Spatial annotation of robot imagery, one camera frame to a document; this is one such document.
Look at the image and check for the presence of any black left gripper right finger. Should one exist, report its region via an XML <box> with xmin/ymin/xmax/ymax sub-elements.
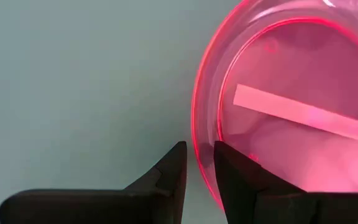
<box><xmin>213</xmin><ymin>140</ymin><xmax>358</xmax><ymax>224</ymax></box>

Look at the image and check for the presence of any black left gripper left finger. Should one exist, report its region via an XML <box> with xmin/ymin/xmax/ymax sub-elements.
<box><xmin>0</xmin><ymin>141</ymin><xmax>188</xmax><ymax>224</ymax></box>

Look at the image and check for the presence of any clear pink plastic plate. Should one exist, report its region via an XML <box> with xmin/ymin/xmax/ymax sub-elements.
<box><xmin>191</xmin><ymin>0</ymin><xmax>358</xmax><ymax>213</ymax></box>

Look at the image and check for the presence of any green table mat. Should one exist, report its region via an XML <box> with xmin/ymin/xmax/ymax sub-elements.
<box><xmin>0</xmin><ymin>0</ymin><xmax>245</xmax><ymax>224</ymax></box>

